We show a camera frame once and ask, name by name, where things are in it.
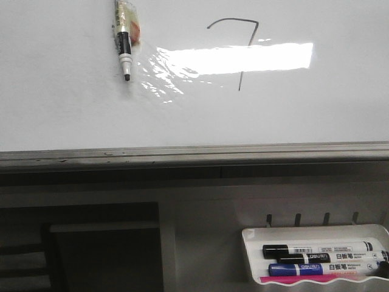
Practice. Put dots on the black capped marker middle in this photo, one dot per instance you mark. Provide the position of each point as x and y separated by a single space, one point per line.
333 257

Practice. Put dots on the white whiteboard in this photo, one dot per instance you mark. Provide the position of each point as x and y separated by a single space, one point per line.
213 82

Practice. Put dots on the taped black whiteboard marker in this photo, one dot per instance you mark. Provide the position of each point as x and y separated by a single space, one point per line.
127 34

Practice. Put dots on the blue capped marker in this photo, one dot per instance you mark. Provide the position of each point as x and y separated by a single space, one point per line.
315 269

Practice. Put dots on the dark chair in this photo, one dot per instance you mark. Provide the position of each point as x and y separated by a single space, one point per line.
109 247

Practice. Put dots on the black capped marker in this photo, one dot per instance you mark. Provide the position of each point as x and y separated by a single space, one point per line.
272 251
333 257

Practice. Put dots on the black capped marker top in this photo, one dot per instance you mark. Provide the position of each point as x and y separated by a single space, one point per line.
272 251

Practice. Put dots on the white plastic marker tray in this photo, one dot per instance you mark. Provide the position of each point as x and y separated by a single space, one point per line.
253 239

